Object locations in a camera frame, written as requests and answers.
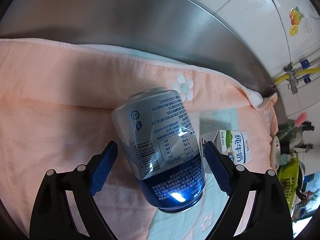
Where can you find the steel water pipe right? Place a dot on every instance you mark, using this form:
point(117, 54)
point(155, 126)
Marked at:
point(310, 80)

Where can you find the white ceramic plate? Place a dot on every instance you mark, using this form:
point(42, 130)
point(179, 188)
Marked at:
point(275, 153)

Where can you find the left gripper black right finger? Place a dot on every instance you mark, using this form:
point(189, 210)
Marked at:
point(220, 166)

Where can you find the steel water pipe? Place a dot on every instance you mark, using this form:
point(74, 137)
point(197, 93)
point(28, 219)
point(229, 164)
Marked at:
point(303, 71)
point(310, 80)

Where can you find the pink flower towel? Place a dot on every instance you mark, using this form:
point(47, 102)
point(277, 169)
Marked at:
point(57, 99)

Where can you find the steel water pipe left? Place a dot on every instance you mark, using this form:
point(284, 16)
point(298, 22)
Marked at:
point(303, 71)

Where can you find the black knife handles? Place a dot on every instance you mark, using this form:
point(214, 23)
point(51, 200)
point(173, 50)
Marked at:
point(306, 126)

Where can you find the blue silver drink can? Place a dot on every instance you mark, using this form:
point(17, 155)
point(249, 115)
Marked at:
point(161, 148)

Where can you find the black pan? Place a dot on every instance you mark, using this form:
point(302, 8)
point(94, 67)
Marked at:
point(300, 179)

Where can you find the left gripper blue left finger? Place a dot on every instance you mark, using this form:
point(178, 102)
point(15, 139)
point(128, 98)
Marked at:
point(100, 165)

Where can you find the green dish rack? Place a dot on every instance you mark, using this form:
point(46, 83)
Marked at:
point(288, 177)

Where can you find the pink bottle brush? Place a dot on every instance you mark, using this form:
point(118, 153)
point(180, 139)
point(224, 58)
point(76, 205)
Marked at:
point(302, 118)

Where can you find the white milk carton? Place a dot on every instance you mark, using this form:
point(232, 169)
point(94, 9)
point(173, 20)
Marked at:
point(233, 143)

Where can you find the dark green glass jar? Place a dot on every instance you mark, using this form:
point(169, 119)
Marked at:
point(289, 134)

